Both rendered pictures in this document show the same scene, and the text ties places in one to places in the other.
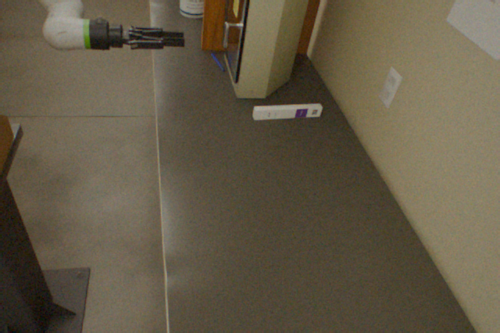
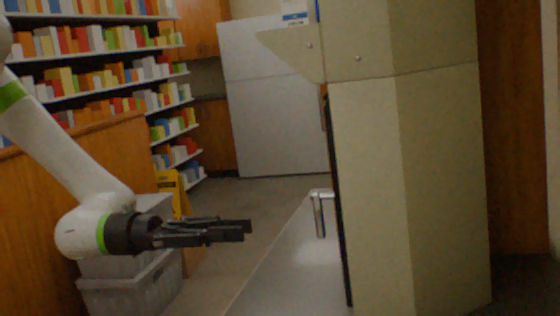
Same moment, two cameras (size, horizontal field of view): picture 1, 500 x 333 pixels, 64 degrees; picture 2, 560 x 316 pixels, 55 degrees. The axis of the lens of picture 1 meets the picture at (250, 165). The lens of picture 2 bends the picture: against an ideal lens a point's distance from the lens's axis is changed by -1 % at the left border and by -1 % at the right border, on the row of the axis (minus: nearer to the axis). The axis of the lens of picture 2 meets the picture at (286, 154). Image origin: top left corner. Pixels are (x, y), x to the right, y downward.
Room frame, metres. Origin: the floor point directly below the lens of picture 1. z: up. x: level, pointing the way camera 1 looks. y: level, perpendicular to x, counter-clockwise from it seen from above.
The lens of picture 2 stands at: (0.48, -0.35, 1.48)
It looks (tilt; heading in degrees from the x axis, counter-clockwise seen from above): 12 degrees down; 35
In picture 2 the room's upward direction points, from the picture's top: 8 degrees counter-clockwise
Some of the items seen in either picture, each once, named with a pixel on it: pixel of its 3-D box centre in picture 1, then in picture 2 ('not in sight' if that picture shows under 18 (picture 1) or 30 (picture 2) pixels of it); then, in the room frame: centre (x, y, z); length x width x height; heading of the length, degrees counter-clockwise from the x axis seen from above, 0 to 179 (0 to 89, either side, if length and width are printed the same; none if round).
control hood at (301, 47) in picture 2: not in sight; (310, 52); (1.40, 0.21, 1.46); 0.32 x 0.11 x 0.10; 19
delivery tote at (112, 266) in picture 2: not in sight; (126, 234); (2.43, 2.28, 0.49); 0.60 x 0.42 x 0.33; 19
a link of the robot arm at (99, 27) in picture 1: (101, 34); (128, 231); (1.16, 0.55, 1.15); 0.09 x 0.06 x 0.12; 19
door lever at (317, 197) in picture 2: (230, 34); (327, 214); (1.30, 0.15, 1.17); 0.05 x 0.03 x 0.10; 109
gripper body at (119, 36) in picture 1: (125, 36); (160, 232); (1.18, 0.48, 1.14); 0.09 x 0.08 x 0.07; 109
